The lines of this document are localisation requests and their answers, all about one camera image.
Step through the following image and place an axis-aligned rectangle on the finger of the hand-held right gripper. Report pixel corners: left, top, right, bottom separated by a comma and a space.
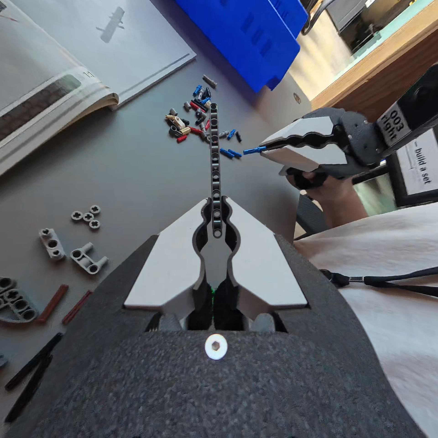
259, 140, 348, 176
259, 115, 335, 148

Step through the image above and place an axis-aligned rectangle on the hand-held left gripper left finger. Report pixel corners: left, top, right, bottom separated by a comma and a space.
123, 197, 214, 331

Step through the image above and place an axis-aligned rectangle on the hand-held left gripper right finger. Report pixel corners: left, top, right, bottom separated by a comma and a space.
214, 196, 309, 331

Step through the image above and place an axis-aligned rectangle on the long dark grey lego beam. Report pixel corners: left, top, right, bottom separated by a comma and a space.
208, 103, 226, 239

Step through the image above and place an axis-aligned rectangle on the grey forked lego connector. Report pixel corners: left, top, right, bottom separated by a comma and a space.
70, 243, 109, 275

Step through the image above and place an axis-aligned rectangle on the grey three-lobed lego connector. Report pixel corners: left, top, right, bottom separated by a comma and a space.
71, 205, 101, 230

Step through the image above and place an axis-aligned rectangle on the brown lego axle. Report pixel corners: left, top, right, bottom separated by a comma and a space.
36, 284, 69, 324
62, 290, 94, 325

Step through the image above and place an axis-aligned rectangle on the grey lego pin connector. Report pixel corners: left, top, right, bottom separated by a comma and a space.
39, 227, 66, 261

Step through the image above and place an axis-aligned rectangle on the pile of small lego pieces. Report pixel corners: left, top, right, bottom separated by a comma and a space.
165, 83, 230, 143

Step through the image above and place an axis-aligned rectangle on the grey curved lego beam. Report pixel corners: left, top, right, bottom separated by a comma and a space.
0, 277, 39, 324

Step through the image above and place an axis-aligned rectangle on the black lego axle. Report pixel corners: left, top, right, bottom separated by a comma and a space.
5, 354, 53, 423
5, 332, 64, 391

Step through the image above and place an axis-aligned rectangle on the person's right hand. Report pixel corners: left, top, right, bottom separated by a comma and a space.
303, 171, 369, 229

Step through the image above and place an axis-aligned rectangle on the white printed card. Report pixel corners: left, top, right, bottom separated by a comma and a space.
388, 128, 438, 207

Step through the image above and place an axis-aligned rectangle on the wooden ledge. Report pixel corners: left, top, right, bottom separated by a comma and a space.
310, 7, 438, 120

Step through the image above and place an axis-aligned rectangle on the blue plastic bin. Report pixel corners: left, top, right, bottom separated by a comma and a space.
175, 0, 308, 93

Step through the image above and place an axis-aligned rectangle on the dark box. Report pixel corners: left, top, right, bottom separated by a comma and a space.
325, 0, 435, 53

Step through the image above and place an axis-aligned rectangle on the open instruction booklet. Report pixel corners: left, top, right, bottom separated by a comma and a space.
0, 0, 198, 177

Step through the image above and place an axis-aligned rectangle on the black cable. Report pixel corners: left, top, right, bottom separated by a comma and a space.
300, 0, 334, 35

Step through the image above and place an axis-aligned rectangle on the black lanyard cord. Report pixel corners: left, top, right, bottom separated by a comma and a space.
320, 266, 438, 298

